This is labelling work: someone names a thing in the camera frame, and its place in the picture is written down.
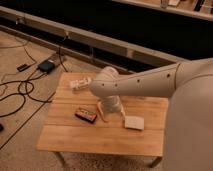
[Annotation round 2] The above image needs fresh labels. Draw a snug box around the white sponge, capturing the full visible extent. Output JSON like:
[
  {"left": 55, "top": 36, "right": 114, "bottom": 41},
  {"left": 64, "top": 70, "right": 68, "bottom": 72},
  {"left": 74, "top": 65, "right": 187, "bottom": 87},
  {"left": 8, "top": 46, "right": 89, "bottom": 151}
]
[{"left": 124, "top": 116, "right": 144, "bottom": 130}]

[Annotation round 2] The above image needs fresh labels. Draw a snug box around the black power adapter box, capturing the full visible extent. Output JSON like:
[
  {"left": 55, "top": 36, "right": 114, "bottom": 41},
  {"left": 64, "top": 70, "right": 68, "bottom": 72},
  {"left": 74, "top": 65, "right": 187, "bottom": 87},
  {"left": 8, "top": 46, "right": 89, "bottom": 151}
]
[{"left": 37, "top": 60, "right": 55, "bottom": 73}]

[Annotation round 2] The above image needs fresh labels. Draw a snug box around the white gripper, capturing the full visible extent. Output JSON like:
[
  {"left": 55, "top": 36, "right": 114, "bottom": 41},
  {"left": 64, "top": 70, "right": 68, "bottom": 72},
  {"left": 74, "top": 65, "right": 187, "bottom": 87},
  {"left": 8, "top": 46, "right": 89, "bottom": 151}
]
[{"left": 101, "top": 96, "right": 121, "bottom": 113}]

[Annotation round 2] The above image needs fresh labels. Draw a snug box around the wooden table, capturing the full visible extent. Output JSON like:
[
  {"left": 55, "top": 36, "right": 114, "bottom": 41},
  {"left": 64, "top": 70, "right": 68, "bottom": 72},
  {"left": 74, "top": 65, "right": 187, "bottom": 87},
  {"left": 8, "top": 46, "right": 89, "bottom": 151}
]
[{"left": 37, "top": 73, "right": 168, "bottom": 168}]

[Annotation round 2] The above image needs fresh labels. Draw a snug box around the small black device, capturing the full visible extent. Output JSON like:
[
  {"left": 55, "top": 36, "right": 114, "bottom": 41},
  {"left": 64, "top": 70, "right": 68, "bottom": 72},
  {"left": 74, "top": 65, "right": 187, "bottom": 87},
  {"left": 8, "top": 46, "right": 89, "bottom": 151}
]
[{"left": 17, "top": 64, "right": 30, "bottom": 72}]

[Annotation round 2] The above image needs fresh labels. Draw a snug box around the black floor cable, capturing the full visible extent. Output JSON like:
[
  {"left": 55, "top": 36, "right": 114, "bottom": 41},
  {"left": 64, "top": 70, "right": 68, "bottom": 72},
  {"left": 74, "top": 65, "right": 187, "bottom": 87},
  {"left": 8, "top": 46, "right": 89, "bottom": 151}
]
[{"left": 0, "top": 43, "right": 68, "bottom": 118}]

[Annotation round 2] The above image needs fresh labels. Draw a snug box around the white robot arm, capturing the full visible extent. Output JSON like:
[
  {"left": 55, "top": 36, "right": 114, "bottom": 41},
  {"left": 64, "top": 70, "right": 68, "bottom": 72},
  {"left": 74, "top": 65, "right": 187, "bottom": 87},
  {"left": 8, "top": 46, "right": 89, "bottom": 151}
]
[{"left": 89, "top": 58, "right": 213, "bottom": 171}]

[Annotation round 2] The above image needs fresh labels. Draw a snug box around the orange carrot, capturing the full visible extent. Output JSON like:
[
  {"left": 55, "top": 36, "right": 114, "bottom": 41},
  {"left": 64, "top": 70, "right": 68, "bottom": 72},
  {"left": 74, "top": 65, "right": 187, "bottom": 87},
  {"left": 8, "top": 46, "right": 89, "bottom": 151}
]
[{"left": 97, "top": 101, "right": 108, "bottom": 123}]

